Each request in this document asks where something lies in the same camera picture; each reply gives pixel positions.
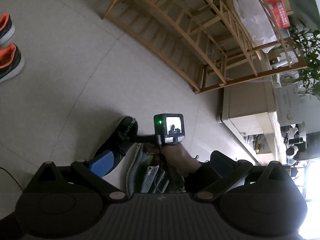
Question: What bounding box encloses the person's right hand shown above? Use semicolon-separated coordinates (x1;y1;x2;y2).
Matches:
147;144;201;177

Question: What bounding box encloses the black sneaker with orange collar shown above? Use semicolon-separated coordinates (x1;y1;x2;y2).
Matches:
0;13;15;46
0;43;25;83

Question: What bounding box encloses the white carton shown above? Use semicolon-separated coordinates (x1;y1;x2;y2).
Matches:
275;86;302;123

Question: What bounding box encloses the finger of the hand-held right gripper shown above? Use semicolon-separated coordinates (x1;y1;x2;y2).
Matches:
134;135;157;143

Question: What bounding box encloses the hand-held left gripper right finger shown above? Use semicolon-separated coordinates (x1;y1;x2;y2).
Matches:
194;150;295;202

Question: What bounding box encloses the beige cabinet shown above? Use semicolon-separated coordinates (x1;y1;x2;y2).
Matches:
216;80;287;160

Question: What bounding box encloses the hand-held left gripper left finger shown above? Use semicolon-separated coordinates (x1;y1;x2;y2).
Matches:
30;151;128;202

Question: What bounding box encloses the wooden shoe rack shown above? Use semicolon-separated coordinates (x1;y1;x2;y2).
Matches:
102;0;308;95

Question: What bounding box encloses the grey mesh slip-on shoe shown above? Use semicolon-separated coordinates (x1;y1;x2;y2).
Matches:
126;144;185;194

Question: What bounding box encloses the person's right forearm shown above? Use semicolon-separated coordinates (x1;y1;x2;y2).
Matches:
184;161;213;194

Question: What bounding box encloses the green potted plant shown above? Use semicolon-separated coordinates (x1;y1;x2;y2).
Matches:
290;21;320;98

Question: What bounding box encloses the white plastic bag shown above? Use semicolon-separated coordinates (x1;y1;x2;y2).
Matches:
232;0;278;53

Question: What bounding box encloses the black cable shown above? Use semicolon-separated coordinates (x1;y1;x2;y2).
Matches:
0;166;24;193

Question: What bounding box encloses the red cardboard box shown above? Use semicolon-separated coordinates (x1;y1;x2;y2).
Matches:
259;0;292;29

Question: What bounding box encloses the black sneaker with white sole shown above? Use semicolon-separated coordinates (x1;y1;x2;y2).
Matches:
94;116;138;173

